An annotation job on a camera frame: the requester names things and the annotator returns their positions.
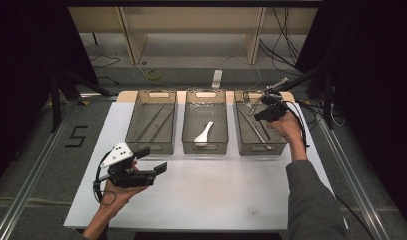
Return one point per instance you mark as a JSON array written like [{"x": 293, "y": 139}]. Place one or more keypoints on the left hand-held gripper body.
[{"x": 127, "y": 176}]

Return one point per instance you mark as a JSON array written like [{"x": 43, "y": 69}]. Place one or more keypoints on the white ceramic spoon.
[{"x": 201, "y": 136}]

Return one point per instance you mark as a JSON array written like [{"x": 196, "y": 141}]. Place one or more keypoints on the person's left hand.
[{"x": 119, "y": 196}]

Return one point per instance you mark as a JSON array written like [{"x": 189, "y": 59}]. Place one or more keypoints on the white power strip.
[{"x": 217, "y": 79}]

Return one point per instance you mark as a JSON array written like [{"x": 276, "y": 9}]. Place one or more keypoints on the person's right hand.
[{"x": 287, "y": 128}]

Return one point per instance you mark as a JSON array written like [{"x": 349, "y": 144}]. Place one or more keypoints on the metal chopstick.
[
  {"x": 162, "y": 125},
  {"x": 150, "y": 122}
]

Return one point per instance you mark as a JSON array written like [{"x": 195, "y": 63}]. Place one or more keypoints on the yellow tape roll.
[{"x": 154, "y": 74}]

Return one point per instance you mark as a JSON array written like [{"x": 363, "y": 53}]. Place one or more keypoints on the metal table knife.
[{"x": 254, "y": 128}]

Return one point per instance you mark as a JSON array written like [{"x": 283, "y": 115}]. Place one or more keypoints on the beige wooden shelf unit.
[{"x": 191, "y": 20}]

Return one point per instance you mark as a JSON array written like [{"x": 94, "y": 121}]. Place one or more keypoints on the black curtain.
[
  {"x": 374, "y": 83},
  {"x": 17, "y": 66}
]

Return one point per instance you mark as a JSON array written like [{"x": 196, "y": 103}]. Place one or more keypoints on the smoky clear plastic bin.
[
  {"x": 134, "y": 133},
  {"x": 277, "y": 143},
  {"x": 217, "y": 113}
]

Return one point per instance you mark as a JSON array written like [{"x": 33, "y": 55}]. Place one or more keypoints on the aluminium floor rail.
[
  {"x": 354, "y": 186},
  {"x": 31, "y": 181}
]

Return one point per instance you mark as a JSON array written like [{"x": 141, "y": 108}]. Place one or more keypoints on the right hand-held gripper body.
[{"x": 276, "y": 108}]

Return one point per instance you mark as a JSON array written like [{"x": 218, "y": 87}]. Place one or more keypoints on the black metal stand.
[
  {"x": 54, "y": 100},
  {"x": 327, "y": 100}
]

